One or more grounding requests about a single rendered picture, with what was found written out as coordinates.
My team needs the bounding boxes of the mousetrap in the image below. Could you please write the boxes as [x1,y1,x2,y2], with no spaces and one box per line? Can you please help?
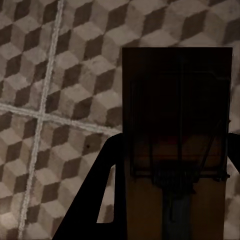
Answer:
[122,47,233,240]

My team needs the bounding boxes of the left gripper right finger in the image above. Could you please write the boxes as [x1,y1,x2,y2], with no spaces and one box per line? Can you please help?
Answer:
[227,132,240,173]

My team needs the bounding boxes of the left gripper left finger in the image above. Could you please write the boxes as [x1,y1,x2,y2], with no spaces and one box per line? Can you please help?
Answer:
[52,133,128,240]

